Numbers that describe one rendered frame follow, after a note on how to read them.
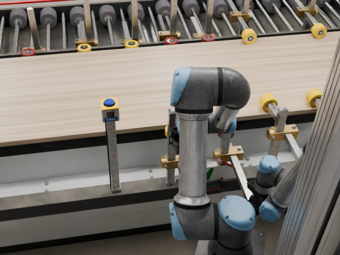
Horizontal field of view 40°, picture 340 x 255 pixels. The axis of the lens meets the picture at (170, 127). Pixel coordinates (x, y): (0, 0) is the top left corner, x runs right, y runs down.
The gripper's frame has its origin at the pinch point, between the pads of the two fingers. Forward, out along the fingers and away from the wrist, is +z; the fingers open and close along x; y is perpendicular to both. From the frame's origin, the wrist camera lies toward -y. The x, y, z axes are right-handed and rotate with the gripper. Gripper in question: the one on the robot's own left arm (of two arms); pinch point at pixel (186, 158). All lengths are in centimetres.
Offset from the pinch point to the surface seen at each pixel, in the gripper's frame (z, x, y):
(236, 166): 7.9, 9.1, -21.2
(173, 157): 5.3, -7.5, 2.1
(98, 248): 94, -38, 32
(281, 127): -6.0, 9.5, -44.5
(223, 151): 5.0, 0.6, -20.2
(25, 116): 4, -66, 51
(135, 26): -1, -111, -33
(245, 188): 7.9, 21.9, -16.5
